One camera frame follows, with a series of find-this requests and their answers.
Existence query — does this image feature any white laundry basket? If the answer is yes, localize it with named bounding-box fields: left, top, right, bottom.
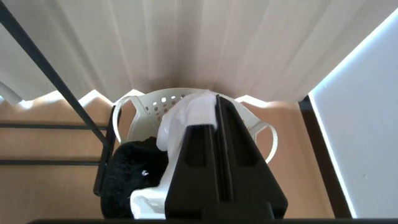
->
left=111, top=87, right=279, bottom=164

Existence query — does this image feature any white printed t-shirt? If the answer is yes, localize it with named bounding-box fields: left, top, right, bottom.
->
left=129, top=92, right=218, bottom=220

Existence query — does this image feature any beige curtain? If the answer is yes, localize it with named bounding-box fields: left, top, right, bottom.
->
left=0, top=0, right=398, bottom=103

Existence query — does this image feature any black garment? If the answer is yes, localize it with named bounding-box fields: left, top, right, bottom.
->
left=99, top=136, right=170, bottom=219

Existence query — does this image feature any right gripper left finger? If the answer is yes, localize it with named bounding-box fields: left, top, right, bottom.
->
left=164, top=123, right=223, bottom=218

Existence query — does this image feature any black clothes rack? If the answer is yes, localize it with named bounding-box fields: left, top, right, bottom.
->
left=0, top=0, right=122, bottom=197

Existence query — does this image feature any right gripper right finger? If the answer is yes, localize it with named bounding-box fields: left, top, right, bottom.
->
left=216, top=94, right=289, bottom=218

